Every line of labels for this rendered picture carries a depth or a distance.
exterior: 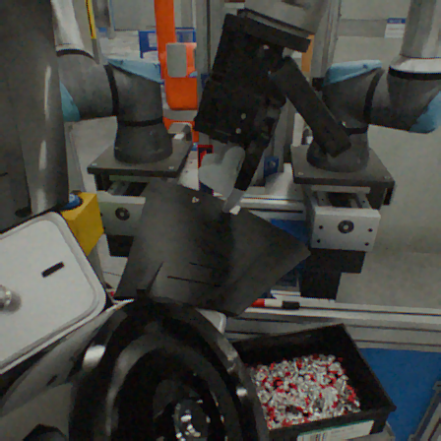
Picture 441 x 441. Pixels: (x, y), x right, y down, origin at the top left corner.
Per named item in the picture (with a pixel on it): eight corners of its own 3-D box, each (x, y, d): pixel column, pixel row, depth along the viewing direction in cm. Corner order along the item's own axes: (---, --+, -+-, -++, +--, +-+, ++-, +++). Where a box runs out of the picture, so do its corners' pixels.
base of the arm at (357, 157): (303, 149, 98) (308, 111, 93) (361, 151, 97) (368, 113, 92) (308, 170, 86) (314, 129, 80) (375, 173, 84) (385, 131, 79)
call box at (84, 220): (1, 264, 67) (-18, 214, 61) (31, 233, 75) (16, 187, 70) (86, 269, 65) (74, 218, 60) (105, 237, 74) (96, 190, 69)
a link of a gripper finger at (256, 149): (232, 175, 44) (258, 105, 40) (246, 180, 44) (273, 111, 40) (230, 193, 40) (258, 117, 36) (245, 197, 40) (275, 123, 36)
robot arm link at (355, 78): (331, 111, 93) (339, 54, 87) (384, 121, 86) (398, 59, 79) (308, 121, 86) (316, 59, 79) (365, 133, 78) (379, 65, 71)
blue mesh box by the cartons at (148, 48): (142, 90, 674) (135, 30, 624) (171, 78, 778) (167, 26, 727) (186, 93, 650) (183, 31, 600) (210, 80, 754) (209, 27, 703)
